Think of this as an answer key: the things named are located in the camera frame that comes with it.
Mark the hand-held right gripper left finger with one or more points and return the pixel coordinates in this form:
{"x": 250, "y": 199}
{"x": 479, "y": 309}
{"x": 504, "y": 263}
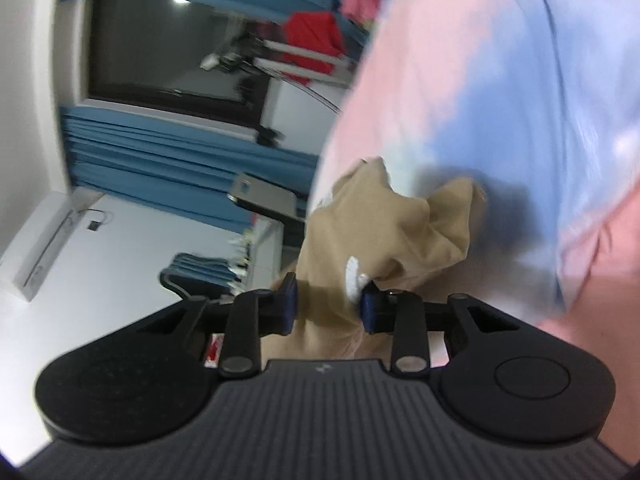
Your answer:
{"x": 287, "y": 305}

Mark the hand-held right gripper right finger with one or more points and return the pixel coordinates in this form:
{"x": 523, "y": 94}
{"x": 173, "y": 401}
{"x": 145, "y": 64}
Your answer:
{"x": 369, "y": 310}

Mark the tan garment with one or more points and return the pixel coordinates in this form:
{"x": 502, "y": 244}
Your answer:
{"x": 400, "y": 230}

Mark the white dressing table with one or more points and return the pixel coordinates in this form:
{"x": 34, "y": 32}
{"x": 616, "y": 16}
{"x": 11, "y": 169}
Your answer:
{"x": 270, "y": 255}

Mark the wavy framed mirror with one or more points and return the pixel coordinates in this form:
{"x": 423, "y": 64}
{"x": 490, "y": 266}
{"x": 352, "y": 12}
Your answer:
{"x": 195, "y": 272}

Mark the black and grey chair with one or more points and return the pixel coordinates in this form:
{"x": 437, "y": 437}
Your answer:
{"x": 270, "y": 197}

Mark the standing garment steamer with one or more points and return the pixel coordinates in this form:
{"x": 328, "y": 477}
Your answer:
{"x": 280, "y": 65}

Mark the white air conditioner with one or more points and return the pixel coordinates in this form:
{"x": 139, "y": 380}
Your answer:
{"x": 35, "y": 250}

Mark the pastel tie-dye bed sheet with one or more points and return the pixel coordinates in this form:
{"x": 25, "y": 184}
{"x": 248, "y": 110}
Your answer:
{"x": 500, "y": 85}

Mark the red garment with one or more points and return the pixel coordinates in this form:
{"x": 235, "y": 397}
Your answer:
{"x": 315, "y": 40}

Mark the dark framed window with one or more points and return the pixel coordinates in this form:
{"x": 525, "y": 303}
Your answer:
{"x": 150, "y": 50}

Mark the small black bracket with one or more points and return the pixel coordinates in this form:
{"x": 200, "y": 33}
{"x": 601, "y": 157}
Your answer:
{"x": 267, "y": 136}

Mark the black wall socket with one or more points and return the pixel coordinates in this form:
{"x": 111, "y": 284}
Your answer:
{"x": 94, "y": 225}

